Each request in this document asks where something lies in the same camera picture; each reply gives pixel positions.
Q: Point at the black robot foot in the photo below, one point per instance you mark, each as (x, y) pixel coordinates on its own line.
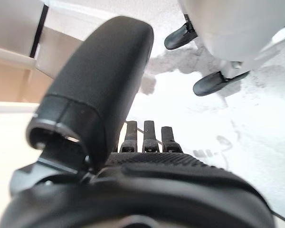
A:
(211, 84)
(178, 39)

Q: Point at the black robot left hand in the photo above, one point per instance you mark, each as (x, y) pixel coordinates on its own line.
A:
(97, 78)

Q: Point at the black robot left foot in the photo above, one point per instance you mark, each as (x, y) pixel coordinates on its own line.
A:
(211, 84)

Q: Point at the black robot right foot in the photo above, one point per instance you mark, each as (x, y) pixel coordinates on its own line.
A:
(178, 39)

